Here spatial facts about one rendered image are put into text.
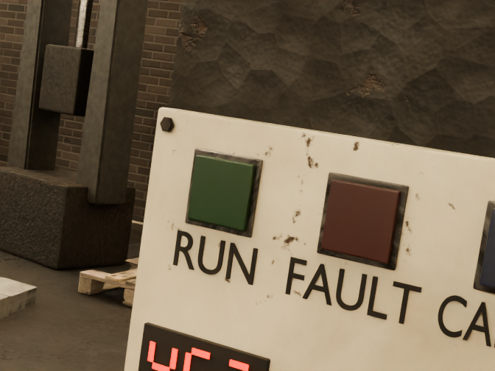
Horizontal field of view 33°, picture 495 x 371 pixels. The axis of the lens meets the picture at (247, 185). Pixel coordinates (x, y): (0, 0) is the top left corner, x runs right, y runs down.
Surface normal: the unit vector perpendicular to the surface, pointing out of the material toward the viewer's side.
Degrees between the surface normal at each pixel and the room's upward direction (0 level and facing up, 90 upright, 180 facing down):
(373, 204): 90
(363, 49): 90
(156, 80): 90
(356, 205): 90
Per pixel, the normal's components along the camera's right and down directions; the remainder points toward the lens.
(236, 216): -0.47, 0.02
